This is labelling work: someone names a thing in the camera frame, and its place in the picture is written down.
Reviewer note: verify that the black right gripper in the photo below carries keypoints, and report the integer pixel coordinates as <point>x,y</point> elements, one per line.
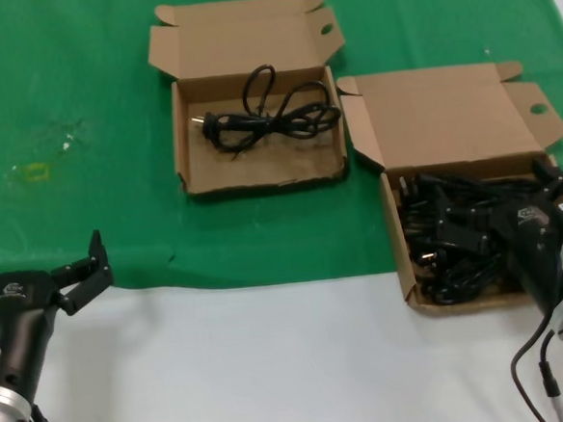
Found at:
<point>535,251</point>

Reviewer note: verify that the open brown cardboard box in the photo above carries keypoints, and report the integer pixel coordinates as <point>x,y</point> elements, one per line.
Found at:
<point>250,39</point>
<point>449,117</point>

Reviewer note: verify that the green table cloth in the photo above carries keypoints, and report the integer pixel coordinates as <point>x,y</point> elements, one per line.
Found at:
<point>83,65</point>

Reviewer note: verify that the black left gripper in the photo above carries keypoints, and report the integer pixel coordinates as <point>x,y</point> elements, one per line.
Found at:
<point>20,316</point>

